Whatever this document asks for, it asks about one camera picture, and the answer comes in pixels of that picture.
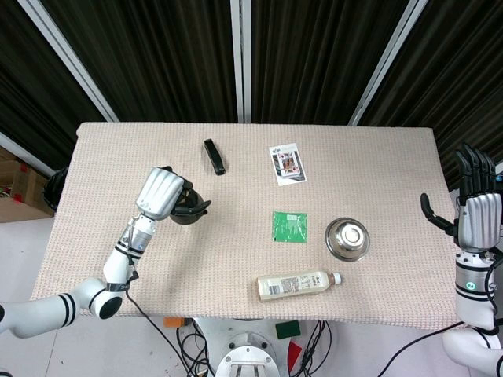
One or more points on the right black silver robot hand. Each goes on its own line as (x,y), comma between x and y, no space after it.
(481,220)

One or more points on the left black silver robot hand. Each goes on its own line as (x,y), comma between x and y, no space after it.
(159,192)

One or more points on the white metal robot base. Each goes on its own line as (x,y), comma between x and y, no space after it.
(247,353)

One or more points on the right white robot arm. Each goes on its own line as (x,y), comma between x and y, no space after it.
(473,290)

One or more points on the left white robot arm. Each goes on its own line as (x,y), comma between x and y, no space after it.
(51,314)

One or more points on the black stapler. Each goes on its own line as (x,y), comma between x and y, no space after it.
(215,157)

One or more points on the black round object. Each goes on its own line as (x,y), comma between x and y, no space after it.
(55,190)

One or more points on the beige waffle tablecloth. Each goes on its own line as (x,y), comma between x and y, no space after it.
(236,267)

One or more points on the orange block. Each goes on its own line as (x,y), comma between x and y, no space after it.
(174,322)

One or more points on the playing card packet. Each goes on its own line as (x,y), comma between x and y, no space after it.
(288,165)

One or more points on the stainless steel bowl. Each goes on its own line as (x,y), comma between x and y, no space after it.
(347,239)

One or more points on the green foil sachet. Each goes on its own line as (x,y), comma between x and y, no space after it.
(290,228)

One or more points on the cardboard box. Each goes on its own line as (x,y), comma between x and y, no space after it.
(19,188)

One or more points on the black pleated curtain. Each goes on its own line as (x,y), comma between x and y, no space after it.
(165,51)

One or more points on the milk tea bottle white cap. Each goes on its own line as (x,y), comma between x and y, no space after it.
(292,286)

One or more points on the green block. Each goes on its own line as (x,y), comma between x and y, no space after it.
(288,330)

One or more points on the red flat piece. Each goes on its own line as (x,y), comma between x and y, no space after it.
(295,357)

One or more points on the white frame post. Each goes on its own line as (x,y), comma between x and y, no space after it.
(23,151)
(70,59)
(240,59)
(387,63)

